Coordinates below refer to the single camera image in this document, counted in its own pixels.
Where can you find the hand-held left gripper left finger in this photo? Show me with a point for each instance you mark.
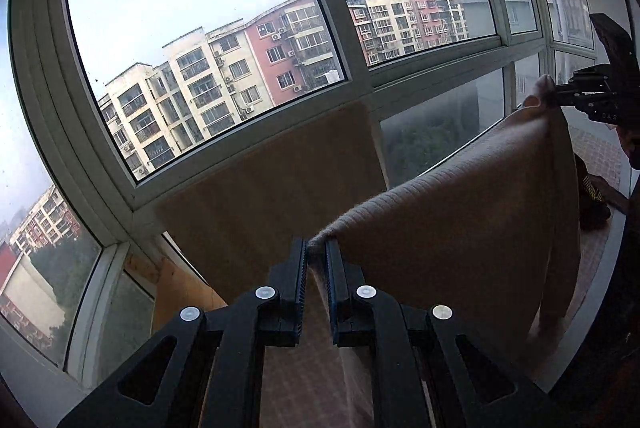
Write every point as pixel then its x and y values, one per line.
pixel 300 293

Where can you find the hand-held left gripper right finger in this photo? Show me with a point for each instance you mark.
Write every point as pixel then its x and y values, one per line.
pixel 331 293

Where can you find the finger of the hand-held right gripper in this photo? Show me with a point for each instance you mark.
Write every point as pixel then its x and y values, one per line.
pixel 582 81
pixel 580 100

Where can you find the white ribbed knit sweater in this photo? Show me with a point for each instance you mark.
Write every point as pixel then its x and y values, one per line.
pixel 450 233

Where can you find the pink plaid blanket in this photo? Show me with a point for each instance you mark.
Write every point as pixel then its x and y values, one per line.
pixel 300 388

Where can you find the black patterned garment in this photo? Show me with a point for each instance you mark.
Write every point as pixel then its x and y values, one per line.
pixel 592 198

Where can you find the brown particle board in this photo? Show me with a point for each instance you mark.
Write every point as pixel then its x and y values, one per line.
pixel 260 188

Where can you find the light plywood panel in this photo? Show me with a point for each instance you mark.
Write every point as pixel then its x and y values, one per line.
pixel 185 293

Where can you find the distant apartment building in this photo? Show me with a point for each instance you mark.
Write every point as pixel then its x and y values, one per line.
pixel 405 22

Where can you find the cream and pink apartment building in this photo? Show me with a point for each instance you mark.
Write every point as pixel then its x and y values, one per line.
pixel 220 82

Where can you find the white window frame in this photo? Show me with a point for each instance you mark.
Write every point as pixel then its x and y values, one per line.
pixel 360 72

